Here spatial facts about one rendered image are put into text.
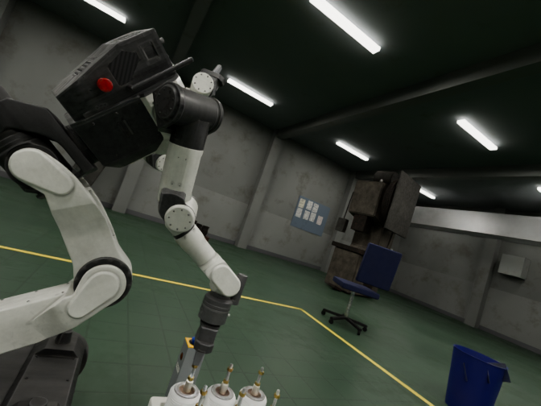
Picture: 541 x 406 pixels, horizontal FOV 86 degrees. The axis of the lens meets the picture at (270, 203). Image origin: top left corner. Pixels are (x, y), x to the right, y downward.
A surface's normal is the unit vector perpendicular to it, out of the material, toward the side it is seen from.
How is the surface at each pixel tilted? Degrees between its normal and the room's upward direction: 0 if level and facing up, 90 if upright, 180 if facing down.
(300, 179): 90
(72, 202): 90
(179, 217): 108
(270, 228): 90
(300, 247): 90
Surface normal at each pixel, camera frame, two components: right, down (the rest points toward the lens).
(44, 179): 0.45, 0.07
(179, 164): 0.17, 0.29
